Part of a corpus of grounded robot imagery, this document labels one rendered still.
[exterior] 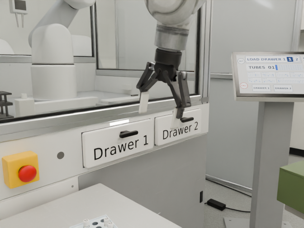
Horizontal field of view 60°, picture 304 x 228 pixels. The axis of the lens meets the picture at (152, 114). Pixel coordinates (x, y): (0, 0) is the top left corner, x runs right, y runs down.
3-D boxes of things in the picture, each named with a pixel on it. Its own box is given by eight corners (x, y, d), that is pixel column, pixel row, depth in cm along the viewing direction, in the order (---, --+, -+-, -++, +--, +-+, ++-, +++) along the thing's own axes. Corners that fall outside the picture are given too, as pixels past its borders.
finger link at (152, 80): (160, 72, 74) (158, 68, 75) (138, 93, 82) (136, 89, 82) (169, 71, 77) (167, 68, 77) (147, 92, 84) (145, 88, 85)
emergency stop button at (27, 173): (38, 180, 64) (36, 164, 63) (21, 185, 61) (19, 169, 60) (33, 176, 66) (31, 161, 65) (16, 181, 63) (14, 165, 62)
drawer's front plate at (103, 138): (153, 147, 100) (153, 119, 98) (86, 168, 80) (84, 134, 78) (149, 146, 101) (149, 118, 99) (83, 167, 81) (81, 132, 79)
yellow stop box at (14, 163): (41, 181, 67) (39, 154, 65) (11, 191, 62) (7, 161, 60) (33, 175, 70) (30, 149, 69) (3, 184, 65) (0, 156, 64)
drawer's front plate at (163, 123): (201, 132, 122) (201, 109, 120) (158, 146, 102) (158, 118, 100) (197, 131, 123) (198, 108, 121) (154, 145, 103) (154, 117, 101)
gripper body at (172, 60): (189, 52, 73) (183, 84, 76) (167, 47, 79) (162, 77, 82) (172, 51, 68) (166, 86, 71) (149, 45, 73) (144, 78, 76)
